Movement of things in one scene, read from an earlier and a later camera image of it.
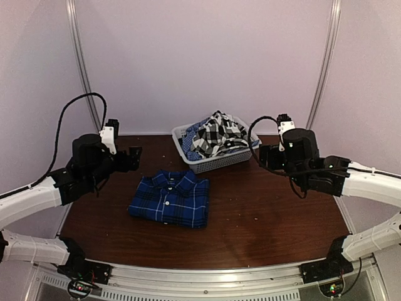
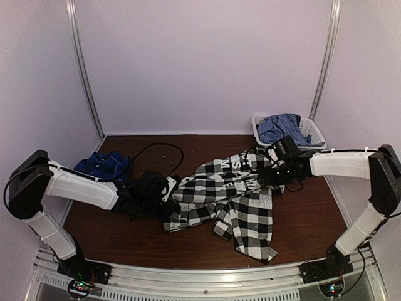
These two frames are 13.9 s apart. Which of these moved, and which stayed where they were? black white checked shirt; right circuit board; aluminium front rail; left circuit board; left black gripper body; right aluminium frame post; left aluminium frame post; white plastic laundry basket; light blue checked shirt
Moved: left black gripper body; black white checked shirt; white plastic laundry basket; light blue checked shirt
Stayed: aluminium front rail; left aluminium frame post; right circuit board; left circuit board; right aluminium frame post
